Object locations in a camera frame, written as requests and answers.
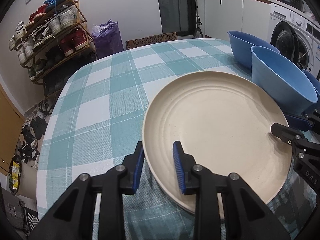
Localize yellow wooden door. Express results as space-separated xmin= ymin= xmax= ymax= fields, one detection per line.
xmin=0 ymin=85 xmax=25 ymax=175

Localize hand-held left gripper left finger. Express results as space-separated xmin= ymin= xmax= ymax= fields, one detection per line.
xmin=27 ymin=141 xmax=146 ymax=240

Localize white lower cabinets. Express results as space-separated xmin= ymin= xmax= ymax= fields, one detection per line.
xmin=204 ymin=0 xmax=272 ymax=43

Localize pile of loose shoes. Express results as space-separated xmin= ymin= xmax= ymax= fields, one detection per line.
xmin=19 ymin=99 xmax=54 ymax=168

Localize white washing machine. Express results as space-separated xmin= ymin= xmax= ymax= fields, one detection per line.
xmin=266 ymin=2 xmax=320 ymax=80

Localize stick vacuum cleaner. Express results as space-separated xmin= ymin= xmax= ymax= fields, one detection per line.
xmin=193 ymin=15 xmax=203 ymax=38

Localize wooden shoe rack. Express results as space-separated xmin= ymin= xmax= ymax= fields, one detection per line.
xmin=10 ymin=0 xmax=98 ymax=98

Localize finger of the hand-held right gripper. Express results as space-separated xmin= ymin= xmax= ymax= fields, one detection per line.
xmin=285 ymin=114 xmax=314 ymax=132
xmin=271 ymin=122 xmax=309 ymax=153

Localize white trash bin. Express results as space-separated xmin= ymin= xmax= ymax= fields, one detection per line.
xmin=9 ymin=154 xmax=38 ymax=198

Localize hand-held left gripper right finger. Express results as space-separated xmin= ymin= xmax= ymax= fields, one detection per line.
xmin=172 ymin=141 xmax=292 ymax=240

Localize brown patterned doormat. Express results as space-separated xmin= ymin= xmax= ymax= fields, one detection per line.
xmin=125 ymin=32 xmax=178 ymax=50

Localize purple plastic bag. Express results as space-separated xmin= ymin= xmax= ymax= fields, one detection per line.
xmin=91 ymin=21 xmax=124 ymax=59

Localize blue bowl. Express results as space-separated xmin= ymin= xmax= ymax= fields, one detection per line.
xmin=302 ymin=69 xmax=320 ymax=102
xmin=227 ymin=31 xmax=281 ymax=68
xmin=251 ymin=46 xmax=318 ymax=115

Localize dark glass door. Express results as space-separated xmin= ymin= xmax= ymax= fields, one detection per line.
xmin=155 ymin=0 xmax=198 ymax=33

